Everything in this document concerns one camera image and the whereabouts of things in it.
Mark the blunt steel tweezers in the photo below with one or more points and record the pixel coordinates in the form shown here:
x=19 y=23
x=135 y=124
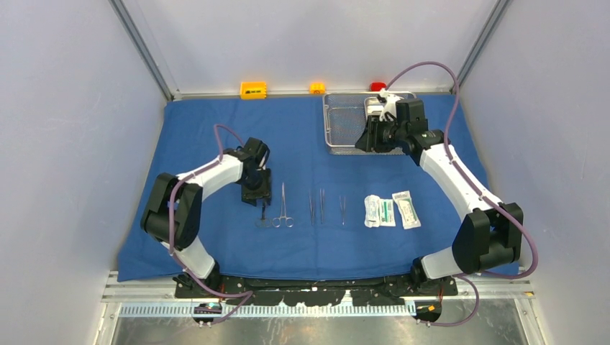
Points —
x=321 y=204

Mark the red toy block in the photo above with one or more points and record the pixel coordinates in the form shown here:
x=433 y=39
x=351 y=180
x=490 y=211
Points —
x=376 y=86

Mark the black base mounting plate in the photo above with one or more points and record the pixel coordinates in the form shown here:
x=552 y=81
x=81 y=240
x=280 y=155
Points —
x=387 y=290

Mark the aluminium front rail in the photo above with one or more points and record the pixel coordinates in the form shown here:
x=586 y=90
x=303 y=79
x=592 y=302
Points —
x=180 y=297

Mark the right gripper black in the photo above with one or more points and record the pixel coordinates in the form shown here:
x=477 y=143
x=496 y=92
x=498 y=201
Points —
x=370 y=139

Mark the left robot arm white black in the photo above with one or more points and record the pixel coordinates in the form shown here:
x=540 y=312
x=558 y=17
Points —
x=172 y=214

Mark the pointed steel tweezers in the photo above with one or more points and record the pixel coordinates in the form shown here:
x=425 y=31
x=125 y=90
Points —
x=342 y=209

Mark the green white sterile packet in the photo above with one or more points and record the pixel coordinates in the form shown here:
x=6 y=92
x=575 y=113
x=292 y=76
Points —
x=386 y=213

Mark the yellow toy block large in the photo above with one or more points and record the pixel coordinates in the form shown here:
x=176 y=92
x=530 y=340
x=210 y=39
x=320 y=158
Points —
x=253 y=90

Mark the small orange toy block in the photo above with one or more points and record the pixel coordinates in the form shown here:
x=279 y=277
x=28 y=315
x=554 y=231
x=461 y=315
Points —
x=317 y=88

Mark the blue surgical wrap cloth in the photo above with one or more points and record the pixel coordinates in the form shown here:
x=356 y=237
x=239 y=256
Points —
x=293 y=128

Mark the aluminium frame post left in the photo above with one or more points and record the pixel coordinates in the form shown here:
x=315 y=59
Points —
x=133 y=32

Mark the aluminium frame rail right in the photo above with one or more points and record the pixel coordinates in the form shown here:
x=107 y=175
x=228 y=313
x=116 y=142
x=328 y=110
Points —
x=492 y=22

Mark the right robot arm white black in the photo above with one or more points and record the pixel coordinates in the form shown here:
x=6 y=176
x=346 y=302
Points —
x=489 y=234

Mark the steel hemostat ring handles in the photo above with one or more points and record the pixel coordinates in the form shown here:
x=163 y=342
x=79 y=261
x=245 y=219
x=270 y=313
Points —
x=283 y=219

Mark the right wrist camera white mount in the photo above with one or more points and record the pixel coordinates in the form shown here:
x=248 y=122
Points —
x=388 y=101

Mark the steel forceps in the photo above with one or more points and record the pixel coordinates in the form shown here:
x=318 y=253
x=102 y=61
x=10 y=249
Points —
x=312 y=208

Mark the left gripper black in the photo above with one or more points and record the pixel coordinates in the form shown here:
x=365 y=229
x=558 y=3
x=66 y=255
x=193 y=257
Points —
x=262 y=192

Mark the wire mesh steel tray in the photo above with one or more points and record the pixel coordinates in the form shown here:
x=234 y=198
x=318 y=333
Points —
x=345 y=121

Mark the white gauze roll packet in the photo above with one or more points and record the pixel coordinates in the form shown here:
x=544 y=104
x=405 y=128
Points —
x=372 y=216

